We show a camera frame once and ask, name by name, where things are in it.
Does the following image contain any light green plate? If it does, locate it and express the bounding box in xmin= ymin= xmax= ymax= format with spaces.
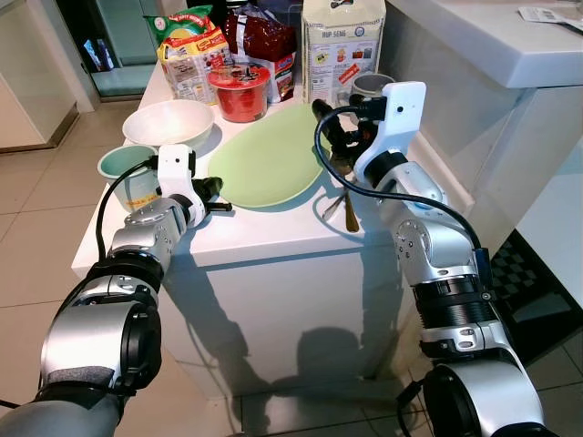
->
xmin=208 ymin=103 xmax=334 ymax=210

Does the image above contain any grey cup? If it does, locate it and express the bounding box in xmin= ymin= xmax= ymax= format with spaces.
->
xmin=351 ymin=73 xmax=397 ymax=107

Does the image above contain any white cracker pack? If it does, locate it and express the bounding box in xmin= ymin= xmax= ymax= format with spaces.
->
xmin=301 ymin=0 xmax=387 ymax=107

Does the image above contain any metal spoon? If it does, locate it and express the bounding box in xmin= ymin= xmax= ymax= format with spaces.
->
xmin=341 ymin=180 xmax=359 ymax=234

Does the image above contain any white bowl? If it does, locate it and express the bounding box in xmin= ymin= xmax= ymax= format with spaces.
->
xmin=123 ymin=98 xmax=216 ymax=152

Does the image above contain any pale green mug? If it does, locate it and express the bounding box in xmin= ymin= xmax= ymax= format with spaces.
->
xmin=97 ymin=146 xmax=163 ymax=213

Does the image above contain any red plastic container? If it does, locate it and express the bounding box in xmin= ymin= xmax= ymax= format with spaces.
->
xmin=208 ymin=64 xmax=271 ymax=124

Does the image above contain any dark red snack pack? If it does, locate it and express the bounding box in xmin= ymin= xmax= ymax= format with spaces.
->
xmin=223 ymin=5 xmax=300 ymax=103

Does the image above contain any white counter cabinet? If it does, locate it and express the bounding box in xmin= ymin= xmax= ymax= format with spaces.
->
xmin=71 ymin=55 xmax=475 ymax=401

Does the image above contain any yellow green snack pack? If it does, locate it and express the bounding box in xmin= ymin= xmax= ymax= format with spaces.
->
xmin=146 ymin=5 xmax=230 ymax=106

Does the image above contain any white column with ledge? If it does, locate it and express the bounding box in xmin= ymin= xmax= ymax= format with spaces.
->
xmin=383 ymin=0 xmax=583 ymax=260

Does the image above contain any white dining table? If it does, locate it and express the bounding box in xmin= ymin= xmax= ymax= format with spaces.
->
xmin=519 ymin=137 xmax=583 ymax=303

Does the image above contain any black box with checkerboard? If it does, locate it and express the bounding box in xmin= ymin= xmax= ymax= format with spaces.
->
xmin=474 ymin=228 xmax=583 ymax=367

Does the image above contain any printed paper sheet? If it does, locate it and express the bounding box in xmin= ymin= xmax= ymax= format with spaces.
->
xmin=518 ymin=6 xmax=583 ymax=34

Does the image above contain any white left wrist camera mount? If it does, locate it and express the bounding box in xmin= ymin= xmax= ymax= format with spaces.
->
xmin=157 ymin=144 xmax=207 ymax=225

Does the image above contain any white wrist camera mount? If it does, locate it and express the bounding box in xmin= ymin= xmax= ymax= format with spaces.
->
xmin=353 ymin=82 xmax=427 ymax=179
xmin=157 ymin=144 xmax=207 ymax=225

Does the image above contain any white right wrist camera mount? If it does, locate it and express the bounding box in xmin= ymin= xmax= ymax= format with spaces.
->
xmin=353 ymin=82 xmax=427 ymax=179

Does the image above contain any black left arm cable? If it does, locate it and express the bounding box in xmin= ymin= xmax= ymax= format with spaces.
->
xmin=95 ymin=157 xmax=163 ymax=265

